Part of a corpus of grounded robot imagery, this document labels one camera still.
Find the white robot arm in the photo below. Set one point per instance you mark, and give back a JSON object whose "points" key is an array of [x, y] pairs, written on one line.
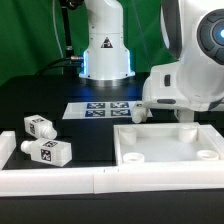
{"points": [[178, 43]]}

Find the paper sheet with markers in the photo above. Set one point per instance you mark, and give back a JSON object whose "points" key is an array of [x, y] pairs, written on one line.
{"points": [[99, 110]]}

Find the black pole stand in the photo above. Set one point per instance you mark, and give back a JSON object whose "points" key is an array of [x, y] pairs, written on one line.
{"points": [[71, 65]]}

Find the white U-shaped fence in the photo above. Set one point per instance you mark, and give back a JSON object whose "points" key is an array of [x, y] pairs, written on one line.
{"points": [[96, 180]]}

